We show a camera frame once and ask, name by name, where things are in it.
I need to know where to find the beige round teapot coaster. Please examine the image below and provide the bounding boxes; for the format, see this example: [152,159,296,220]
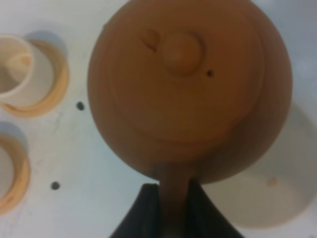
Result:
[204,104,317,229]

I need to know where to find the far white teacup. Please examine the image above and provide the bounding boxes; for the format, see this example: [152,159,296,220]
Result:
[0,35,54,107]

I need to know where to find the near orange round coaster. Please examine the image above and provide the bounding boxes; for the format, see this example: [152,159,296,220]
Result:
[0,134,31,215]

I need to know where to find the brown clay teapot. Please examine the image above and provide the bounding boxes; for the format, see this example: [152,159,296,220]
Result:
[87,0,293,224]

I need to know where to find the far orange round coaster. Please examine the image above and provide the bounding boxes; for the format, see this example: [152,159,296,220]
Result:
[0,39,69,118]

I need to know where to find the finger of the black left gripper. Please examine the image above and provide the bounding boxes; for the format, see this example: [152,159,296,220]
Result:
[111,183,164,238]
[184,180,243,238]

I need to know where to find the orange round coaster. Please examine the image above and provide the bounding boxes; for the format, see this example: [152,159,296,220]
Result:
[0,39,69,118]
[0,134,31,215]

